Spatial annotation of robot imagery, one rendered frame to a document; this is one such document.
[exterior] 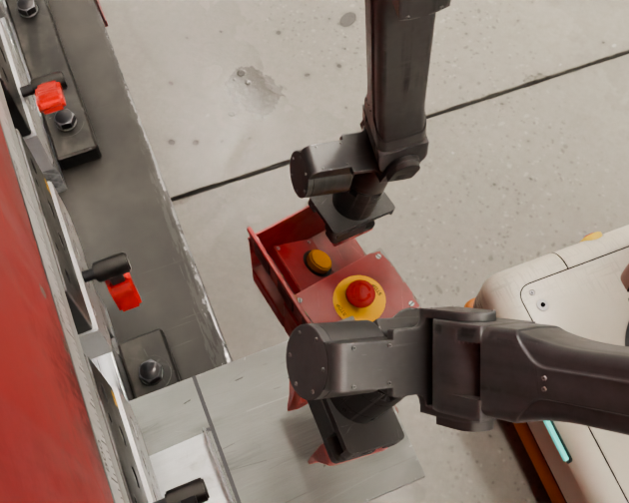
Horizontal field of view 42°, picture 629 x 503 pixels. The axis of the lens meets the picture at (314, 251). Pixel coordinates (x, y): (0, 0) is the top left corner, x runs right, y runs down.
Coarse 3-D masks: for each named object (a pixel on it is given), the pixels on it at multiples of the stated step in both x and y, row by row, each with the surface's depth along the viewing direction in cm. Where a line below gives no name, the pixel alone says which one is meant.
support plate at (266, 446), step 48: (192, 384) 83; (240, 384) 83; (288, 384) 83; (144, 432) 81; (192, 432) 81; (240, 432) 81; (288, 432) 81; (240, 480) 79; (288, 480) 79; (336, 480) 80; (384, 480) 80
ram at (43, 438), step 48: (0, 96) 62; (0, 144) 53; (0, 192) 46; (0, 240) 41; (48, 240) 60; (0, 288) 37; (48, 288) 51; (0, 336) 33; (48, 336) 45; (0, 384) 30; (48, 384) 40; (0, 432) 28; (48, 432) 36; (0, 480) 26; (48, 480) 33; (96, 480) 43
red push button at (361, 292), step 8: (360, 280) 109; (352, 288) 108; (360, 288) 108; (368, 288) 108; (352, 296) 108; (360, 296) 108; (368, 296) 108; (352, 304) 108; (360, 304) 108; (368, 304) 108
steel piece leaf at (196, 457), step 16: (176, 448) 80; (192, 448) 80; (208, 448) 80; (160, 464) 79; (176, 464) 79; (192, 464) 79; (208, 464) 79; (160, 480) 79; (176, 480) 79; (208, 480) 79; (224, 480) 77; (224, 496) 78
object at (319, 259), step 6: (312, 252) 119; (318, 252) 120; (324, 252) 120; (312, 258) 118; (318, 258) 119; (324, 258) 120; (312, 264) 118; (318, 264) 118; (324, 264) 119; (330, 264) 120; (318, 270) 118; (324, 270) 119
